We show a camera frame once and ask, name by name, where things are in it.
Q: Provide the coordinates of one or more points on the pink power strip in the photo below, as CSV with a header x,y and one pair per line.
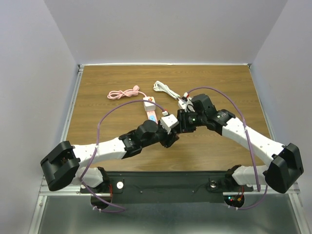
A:
x,y
149,113

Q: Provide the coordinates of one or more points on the aluminium frame rail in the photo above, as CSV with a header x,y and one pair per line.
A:
x,y
70,190

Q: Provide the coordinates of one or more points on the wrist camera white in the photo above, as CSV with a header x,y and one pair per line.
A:
x,y
169,122
189,106

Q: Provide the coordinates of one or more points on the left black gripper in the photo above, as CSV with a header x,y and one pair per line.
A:
x,y
167,139

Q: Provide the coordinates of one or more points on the blue usb charger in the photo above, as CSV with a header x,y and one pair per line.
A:
x,y
153,118

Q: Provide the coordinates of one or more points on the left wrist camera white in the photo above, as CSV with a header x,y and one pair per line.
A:
x,y
169,122

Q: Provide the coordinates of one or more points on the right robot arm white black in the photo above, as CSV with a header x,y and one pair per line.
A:
x,y
282,163

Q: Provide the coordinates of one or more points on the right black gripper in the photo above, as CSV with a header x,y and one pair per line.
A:
x,y
183,126

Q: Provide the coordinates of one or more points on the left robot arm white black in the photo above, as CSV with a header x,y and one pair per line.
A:
x,y
67,163

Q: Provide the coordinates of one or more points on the white power strip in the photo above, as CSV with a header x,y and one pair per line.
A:
x,y
181,104

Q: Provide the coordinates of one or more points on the white cube socket adapter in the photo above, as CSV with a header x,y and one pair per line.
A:
x,y
149,104

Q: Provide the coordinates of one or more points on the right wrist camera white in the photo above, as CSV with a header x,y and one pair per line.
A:
x,y
189,106

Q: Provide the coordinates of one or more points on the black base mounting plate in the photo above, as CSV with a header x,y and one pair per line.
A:
x,y
168,187

